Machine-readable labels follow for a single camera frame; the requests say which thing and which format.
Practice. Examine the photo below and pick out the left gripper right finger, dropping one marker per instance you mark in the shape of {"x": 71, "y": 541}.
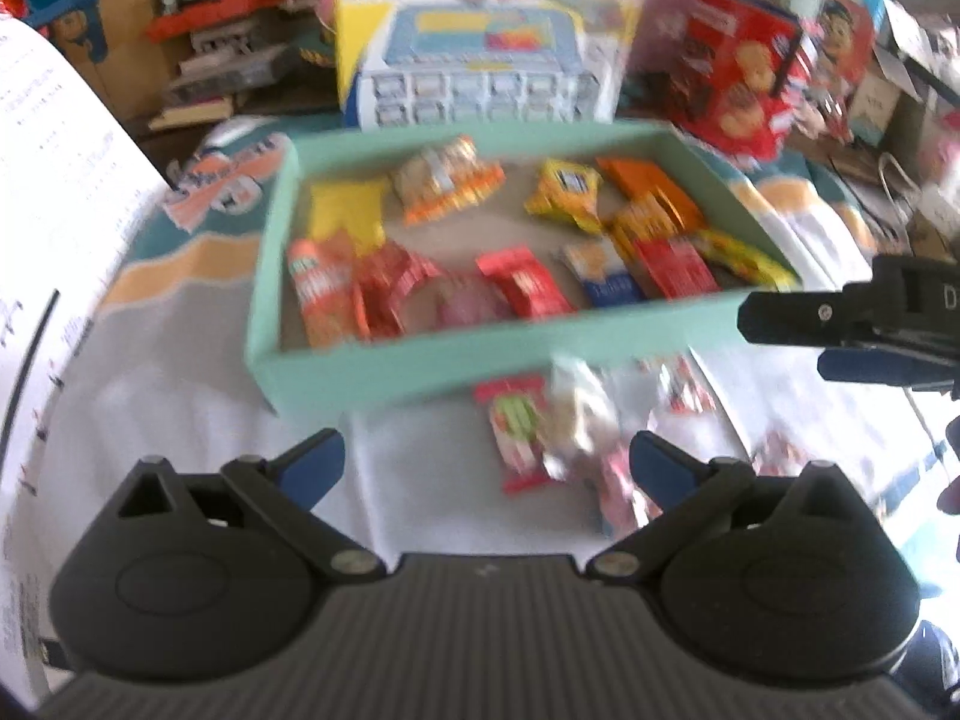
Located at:
{"x": 694, "y": 496}

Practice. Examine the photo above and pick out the red green candy packet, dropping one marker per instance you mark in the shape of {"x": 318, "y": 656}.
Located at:
{"x": 515, "y": 407}

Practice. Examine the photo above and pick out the plain yellow snack packet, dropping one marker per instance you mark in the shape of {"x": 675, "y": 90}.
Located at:
{"x": 353, "y": 207}

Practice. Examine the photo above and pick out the white instruction sheet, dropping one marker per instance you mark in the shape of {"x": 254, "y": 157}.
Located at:
{"x": 74, "y": 188}

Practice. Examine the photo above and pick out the orange white snack bag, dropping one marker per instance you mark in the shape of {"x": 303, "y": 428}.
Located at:
{"x": 442, "y": 179}

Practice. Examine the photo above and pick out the toy tablet box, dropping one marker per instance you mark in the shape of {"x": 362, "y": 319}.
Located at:
{"x": 433, "y": 62}

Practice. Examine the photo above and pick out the red biscuit tin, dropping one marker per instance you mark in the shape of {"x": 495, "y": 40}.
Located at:
{"x": 742, "y": 72}

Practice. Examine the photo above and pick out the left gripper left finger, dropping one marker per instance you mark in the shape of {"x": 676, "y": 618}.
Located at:
{"x": 281, "y": 494}

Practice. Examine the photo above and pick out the blue cartoon toy box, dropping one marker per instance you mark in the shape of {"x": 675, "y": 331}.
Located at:
{"x": 848, "y": 28}

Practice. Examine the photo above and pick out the pink white candy packet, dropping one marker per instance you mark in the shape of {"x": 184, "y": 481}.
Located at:
{"x": 591, "y": 416}

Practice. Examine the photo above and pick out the striped blanket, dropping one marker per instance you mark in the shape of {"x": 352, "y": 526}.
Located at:
{"x": 165, "y": 376}

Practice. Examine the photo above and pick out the small red snack packet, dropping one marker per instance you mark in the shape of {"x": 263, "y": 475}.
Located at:
{"x": 528, "y": 285}

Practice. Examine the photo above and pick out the orange red snack packet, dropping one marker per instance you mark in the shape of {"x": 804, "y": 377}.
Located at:
{"x": 322, "y": 273}

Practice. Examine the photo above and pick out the mint green cardboard box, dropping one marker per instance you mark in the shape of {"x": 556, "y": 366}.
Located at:
{"x": 296, "y": 380}

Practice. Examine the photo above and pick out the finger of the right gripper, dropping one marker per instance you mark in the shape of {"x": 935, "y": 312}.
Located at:
{"x": 857, "y": 365}

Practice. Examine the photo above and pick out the blue white snack packet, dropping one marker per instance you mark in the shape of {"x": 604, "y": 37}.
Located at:
{"x": 602, "y": 274}

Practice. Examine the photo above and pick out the yellow long candy packet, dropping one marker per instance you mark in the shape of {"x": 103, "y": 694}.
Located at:
{"x": 746, "y": 262}

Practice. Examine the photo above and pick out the orange brown snack packet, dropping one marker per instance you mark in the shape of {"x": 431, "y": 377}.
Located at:
{"x": 641, "y": 220}

